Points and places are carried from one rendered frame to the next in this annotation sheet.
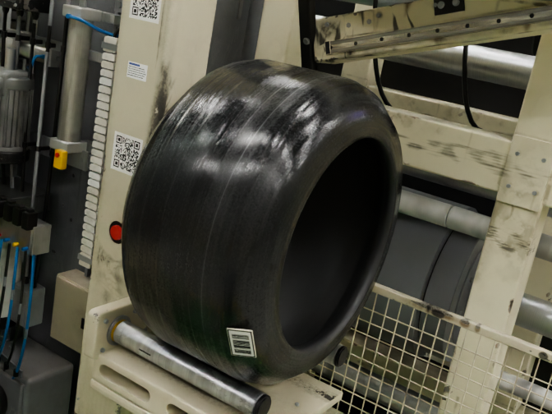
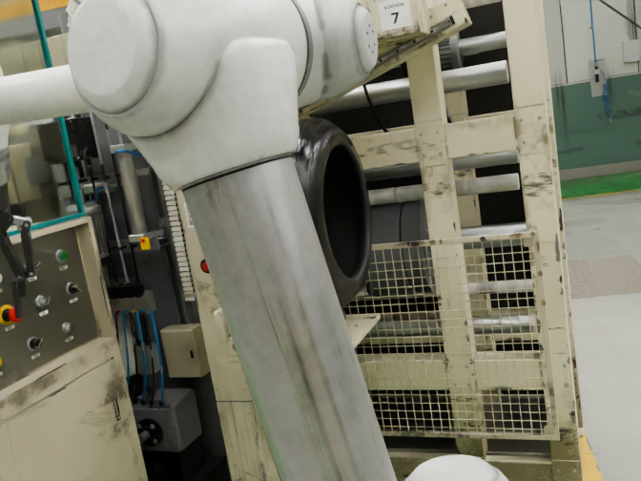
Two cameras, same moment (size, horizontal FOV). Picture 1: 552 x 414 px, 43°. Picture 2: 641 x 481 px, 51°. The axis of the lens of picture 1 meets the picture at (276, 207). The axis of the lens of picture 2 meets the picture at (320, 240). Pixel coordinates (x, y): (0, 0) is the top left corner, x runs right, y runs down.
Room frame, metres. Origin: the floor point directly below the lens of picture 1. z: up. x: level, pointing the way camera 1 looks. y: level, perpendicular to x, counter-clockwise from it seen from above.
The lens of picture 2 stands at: (-0.71, 0.25, 1.43)
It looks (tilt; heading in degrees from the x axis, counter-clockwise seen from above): 10 degrees down; 351
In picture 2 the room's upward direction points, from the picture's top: 9 degrees counter-clockwise
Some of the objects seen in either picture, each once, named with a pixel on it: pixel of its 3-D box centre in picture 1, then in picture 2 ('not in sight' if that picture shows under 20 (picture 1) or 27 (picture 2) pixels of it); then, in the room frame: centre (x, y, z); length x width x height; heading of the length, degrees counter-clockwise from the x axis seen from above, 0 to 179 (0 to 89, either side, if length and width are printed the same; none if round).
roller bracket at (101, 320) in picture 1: (163, 309); (251, 306); (1.35, 0.19, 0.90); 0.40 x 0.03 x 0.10; 149
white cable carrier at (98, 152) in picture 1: (107, 156); (180, 224); (1.40, 0.36, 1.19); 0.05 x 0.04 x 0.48; 149
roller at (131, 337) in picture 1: (186, 365); not in sight; (1.14, 0.11, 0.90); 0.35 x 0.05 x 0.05; 59
